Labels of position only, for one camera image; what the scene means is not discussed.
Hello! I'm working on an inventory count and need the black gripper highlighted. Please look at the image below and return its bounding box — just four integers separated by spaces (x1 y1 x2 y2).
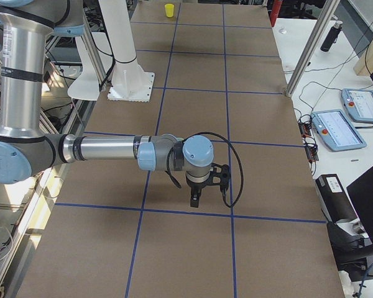
186 179 208 207

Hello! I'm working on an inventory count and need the yellow plastic cup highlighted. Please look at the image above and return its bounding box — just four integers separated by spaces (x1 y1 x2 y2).
164 3 175 18

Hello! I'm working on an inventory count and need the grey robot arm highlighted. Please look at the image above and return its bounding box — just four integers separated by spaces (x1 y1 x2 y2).
0 1 214 207

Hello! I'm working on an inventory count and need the small electronics board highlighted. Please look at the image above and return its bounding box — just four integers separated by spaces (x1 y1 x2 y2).
298 120 319 164

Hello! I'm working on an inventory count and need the black box with label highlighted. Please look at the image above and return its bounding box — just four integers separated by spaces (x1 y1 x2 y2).
315 174 357 224

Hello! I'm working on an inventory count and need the near blue teach pendant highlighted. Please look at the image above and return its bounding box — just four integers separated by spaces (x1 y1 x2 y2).
311 109 367 151

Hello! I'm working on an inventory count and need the blue teach pendant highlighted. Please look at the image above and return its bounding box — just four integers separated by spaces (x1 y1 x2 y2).
311 109 367 151
341 89 373 124

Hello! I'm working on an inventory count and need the black computer monitor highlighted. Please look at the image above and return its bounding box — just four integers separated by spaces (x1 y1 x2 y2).
347 166 373 242

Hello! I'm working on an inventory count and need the clear plastic lid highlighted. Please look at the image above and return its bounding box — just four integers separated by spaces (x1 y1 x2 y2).
279 27 287 34

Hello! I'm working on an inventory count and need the far blue teach pendant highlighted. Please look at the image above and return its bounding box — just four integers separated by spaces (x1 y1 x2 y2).
341 89 373 124

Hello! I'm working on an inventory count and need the black water bottle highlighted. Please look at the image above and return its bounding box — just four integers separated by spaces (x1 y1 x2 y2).
320 20 343 52

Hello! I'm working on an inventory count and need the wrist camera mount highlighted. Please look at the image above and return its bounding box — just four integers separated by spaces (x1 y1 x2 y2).
208 163 231 198

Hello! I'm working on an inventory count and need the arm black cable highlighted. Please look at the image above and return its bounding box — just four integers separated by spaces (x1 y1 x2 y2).
165 132 244 208

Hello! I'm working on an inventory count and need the white central pedestal column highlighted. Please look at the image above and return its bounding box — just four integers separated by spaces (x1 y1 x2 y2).
99 0 155 102

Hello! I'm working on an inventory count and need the aluminium frame post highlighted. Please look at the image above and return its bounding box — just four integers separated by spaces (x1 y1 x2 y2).
284 0 340 97

